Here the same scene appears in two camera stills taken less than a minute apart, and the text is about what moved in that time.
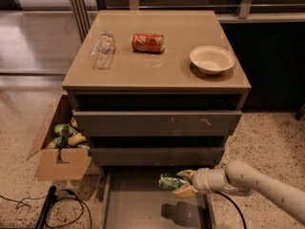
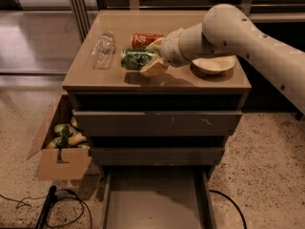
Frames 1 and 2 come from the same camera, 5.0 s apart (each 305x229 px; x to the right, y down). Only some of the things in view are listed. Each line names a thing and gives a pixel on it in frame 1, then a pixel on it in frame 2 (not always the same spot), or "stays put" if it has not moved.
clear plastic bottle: [103, 51] stays put
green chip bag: [61, 140] stays put
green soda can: [171, 182] → [135, 58]
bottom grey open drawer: [132, 198] stays put
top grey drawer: [157, 123] stays put
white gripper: [203, 179] → [171, 51]
